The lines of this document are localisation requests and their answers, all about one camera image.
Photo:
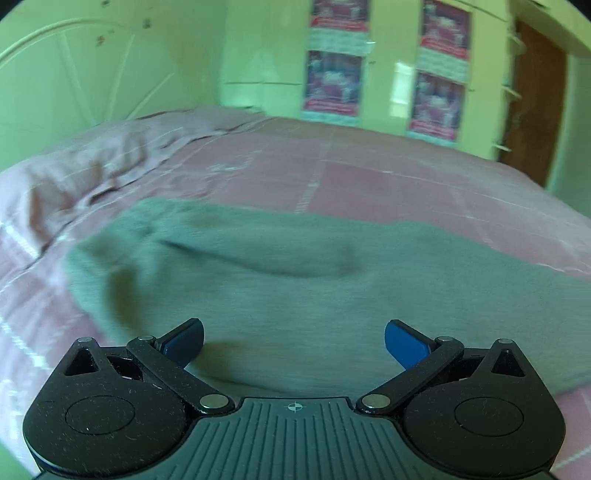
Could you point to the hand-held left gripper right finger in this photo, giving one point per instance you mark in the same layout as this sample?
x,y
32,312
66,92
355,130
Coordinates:
x,y
406,344

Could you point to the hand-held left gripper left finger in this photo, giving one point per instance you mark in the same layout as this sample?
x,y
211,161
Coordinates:
x,y
184,342

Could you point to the grey-green pants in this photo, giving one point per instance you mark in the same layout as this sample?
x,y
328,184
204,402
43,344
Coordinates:
x,y
300,300

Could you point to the bed with pink checked sheet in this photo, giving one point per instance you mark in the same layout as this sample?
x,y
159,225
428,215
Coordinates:
x,y
369,175

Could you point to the pink pillow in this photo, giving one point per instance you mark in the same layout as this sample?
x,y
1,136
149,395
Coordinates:
x,y
69,184

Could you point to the white corner shelf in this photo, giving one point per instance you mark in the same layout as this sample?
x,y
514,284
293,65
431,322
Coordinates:
x,y
508,92

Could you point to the brown wooden door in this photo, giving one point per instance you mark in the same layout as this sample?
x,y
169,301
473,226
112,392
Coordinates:
x,y
535,101

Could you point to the white curved headboard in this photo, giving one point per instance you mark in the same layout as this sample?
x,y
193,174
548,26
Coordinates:
x,y
92,69

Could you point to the white glossy wardrobe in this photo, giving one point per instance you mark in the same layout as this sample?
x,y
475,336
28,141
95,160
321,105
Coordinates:
x,y
392,46

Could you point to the red calendar wall poster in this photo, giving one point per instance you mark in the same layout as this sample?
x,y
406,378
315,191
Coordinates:
x,y
445,32
340,18
333,83
436,106

